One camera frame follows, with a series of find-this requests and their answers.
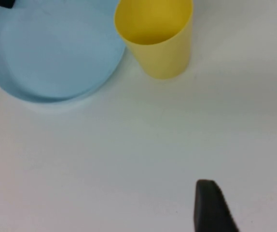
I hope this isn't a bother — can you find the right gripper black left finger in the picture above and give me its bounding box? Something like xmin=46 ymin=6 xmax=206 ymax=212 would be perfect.
xmin=194 ymin=179 xmax=240 ymax=232

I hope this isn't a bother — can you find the yellow plastic cup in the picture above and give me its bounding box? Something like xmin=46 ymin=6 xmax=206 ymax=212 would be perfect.
xmin=114 ymin=0 xmax=194 ymax=80

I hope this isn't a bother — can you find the light blue round plate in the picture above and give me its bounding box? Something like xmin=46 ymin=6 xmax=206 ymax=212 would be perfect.
xmin=0 ymin=0 xmax=127 ymax=103

